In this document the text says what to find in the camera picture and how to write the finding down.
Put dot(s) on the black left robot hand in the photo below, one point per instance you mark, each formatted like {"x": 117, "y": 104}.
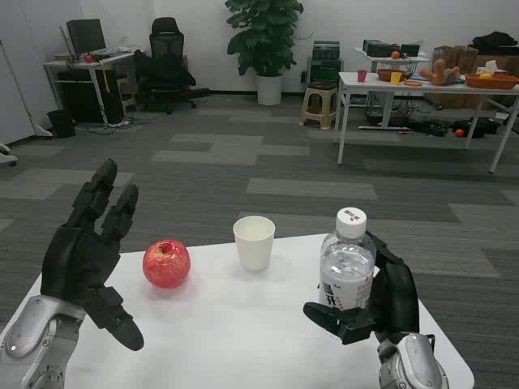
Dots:
{"x": 77, "y": 259}

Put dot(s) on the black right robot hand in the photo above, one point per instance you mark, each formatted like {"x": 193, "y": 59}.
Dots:
{"x": 395, "y": 296}

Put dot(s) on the clear plastic water bottle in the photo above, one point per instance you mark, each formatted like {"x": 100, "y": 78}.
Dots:
{"x": 347, "y": 263}

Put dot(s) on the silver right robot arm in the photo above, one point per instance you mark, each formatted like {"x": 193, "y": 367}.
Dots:
{"x": 411, "y": 362}

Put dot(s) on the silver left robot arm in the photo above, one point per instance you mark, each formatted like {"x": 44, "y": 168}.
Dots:
{"x": 34, "y": 344}

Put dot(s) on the red apple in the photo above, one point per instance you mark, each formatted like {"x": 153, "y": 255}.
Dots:
{"x": 166, "y": 263}

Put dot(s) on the black waste bin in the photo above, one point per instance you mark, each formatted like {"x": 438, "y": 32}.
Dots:
{"x": 61, "y": 122}

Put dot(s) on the white power strip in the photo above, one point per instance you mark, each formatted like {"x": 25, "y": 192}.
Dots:
{"x": 115, "y": 123}

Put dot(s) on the white paper cup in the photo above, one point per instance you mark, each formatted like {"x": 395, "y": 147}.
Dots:
{"x": 254, "y": 243}

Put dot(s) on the white partition panel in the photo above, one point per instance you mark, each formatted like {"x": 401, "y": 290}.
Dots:
{"x": 14, "y": 93}

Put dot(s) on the white office desk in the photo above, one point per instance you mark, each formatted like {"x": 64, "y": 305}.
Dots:
{"x": 87, "y": 77}

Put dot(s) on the black bag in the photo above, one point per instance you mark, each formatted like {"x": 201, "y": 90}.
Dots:
{"x": 476, "y": 125}

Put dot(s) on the long white folding table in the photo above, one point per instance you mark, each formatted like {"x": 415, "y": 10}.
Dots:
{"x": 421, "y": 105}

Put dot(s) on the beige plastic stool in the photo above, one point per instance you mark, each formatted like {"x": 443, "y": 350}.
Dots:
{"x": 320, "y": 105}

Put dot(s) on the black mesh office chair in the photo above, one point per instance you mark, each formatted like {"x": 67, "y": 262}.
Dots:
{"x": 166, "y": 69}

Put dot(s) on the orange toy carrot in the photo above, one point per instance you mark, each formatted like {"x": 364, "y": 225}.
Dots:
{"x": 413, "y": 83}

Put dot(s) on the yellow plastic cup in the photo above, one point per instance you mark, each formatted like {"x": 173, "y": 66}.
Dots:
{"x": 395, "y": 78}

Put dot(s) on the brown wicker bowl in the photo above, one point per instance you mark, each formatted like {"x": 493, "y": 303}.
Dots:
{"x": 391, "y": 74}

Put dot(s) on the pink plastic cup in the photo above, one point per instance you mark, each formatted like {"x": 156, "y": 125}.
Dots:
{"x": 362, "y": 75}

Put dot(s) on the black computer monitor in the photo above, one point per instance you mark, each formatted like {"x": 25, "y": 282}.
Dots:
{"x": 86, "y": 35}

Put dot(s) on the orange plush toy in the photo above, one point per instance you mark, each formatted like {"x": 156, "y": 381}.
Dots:
{"x": 440, "y": 73}

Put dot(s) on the orange wicker basket tray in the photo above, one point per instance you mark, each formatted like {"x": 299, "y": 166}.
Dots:
{"x": 491, "y": 81}

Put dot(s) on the small white table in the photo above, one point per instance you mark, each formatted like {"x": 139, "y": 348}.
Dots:
{"x": 391, "y": 61}

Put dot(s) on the black equipment rack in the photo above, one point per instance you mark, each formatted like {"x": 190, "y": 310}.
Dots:
{"x": 325, "y": 65}

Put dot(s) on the white round plant pot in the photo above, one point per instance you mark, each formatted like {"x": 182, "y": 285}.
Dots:
{"x": 269, "y": 89}

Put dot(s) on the brown cardboard box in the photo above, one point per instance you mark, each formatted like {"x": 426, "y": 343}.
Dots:
{"x": 448, "y": 56}

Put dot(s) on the black electronics box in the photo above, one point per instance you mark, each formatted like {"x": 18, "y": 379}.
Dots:
{"x": 377, "y": 48}

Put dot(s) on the black clothing pile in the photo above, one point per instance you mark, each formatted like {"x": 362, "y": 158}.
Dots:
{"x": 494, "y": 39}

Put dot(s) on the large green potted plant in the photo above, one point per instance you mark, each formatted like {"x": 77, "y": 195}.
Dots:
{"x": 263, "y": 32}

